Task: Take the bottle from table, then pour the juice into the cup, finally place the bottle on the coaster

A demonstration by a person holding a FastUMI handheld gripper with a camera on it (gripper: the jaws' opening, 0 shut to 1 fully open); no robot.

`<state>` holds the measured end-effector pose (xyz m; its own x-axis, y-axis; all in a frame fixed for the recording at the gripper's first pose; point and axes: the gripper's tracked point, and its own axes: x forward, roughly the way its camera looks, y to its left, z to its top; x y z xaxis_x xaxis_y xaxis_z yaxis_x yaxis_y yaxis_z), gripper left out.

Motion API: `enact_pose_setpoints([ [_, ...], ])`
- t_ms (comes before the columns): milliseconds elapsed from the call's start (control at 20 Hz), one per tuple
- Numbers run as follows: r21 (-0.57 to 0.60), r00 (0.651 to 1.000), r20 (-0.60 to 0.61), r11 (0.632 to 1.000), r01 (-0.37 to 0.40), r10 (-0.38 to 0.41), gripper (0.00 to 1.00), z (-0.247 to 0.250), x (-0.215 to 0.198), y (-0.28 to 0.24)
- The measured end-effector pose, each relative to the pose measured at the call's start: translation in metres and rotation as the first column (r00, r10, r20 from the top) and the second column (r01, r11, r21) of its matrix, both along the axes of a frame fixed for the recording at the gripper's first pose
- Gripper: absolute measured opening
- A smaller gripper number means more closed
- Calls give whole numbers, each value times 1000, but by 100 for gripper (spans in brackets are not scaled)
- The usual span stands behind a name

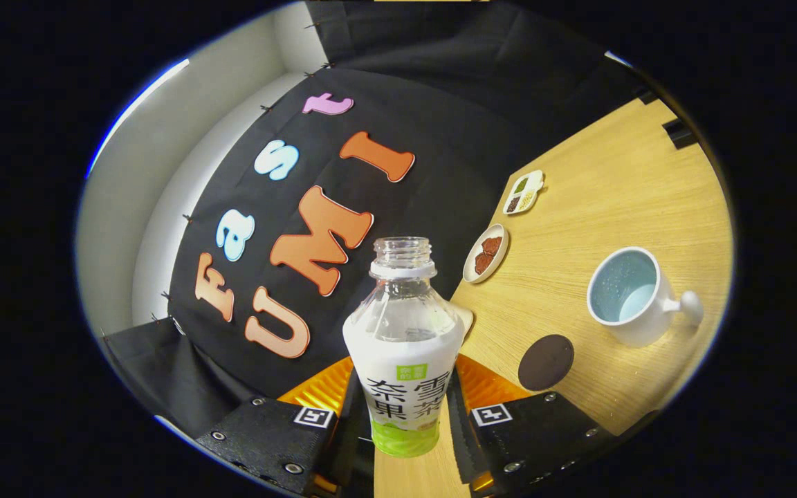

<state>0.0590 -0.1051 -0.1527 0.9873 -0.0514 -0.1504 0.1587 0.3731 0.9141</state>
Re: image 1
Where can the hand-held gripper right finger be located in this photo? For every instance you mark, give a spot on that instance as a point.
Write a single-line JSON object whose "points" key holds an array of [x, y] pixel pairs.
{"points": [[464, 443]]}

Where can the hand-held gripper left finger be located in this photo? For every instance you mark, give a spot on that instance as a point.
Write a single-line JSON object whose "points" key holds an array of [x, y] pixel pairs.
{"points": [[351, 449]]}

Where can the clear bottle white green label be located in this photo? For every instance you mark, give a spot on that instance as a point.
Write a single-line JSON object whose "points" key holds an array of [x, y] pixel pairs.
{"points": [[405, 360]]}

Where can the dark round coaster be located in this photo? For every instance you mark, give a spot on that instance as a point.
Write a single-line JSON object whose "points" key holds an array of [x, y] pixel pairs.
{"points": [[546, 363]]}

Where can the white round plate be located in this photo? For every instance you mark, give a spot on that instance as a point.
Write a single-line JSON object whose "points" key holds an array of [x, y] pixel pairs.
{"points": [[471, 266]]}

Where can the brown meat piece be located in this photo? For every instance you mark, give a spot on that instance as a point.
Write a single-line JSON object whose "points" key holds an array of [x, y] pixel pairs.
{"points": [[492, 245], [483, 263]]}

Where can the white divided condiment dish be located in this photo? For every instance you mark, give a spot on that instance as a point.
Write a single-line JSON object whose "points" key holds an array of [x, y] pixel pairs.
{"points": [[523, 194]]}

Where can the wooden table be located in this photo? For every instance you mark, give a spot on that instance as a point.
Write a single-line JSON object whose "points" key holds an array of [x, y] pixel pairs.
{"points": [[613, 200]]}

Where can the black backdrop cloth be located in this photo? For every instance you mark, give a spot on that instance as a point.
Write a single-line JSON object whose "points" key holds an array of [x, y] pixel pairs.
{"points": [[440, 138]]}

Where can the black table clamp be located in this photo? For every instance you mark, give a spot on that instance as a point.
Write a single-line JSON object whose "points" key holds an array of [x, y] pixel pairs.
{"points": [[680, 133]]}

